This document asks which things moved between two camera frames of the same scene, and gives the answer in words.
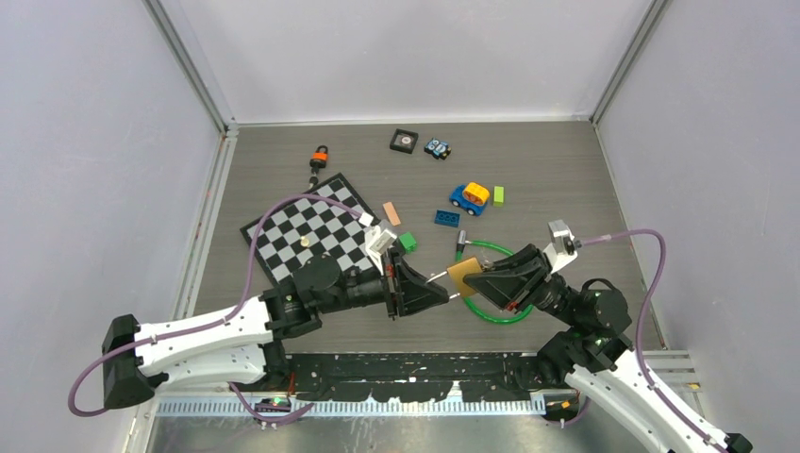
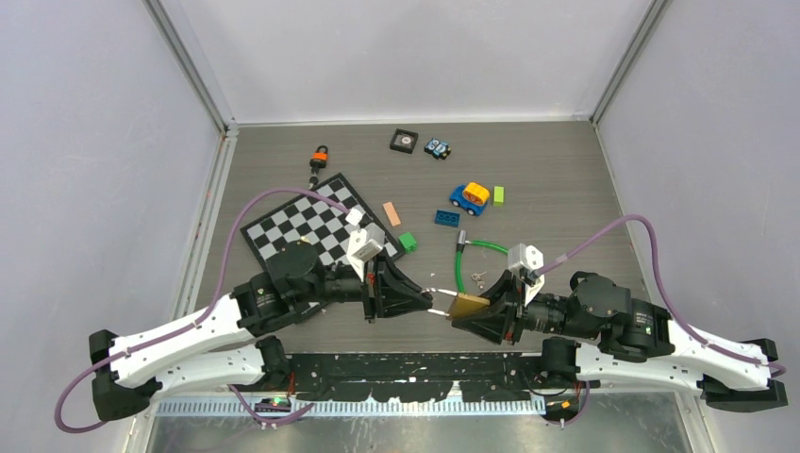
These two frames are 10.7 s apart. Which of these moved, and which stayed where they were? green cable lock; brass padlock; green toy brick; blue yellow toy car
Moved: brass padlock
Stayed: green toy brick; green cable lock; blue yellow toy car
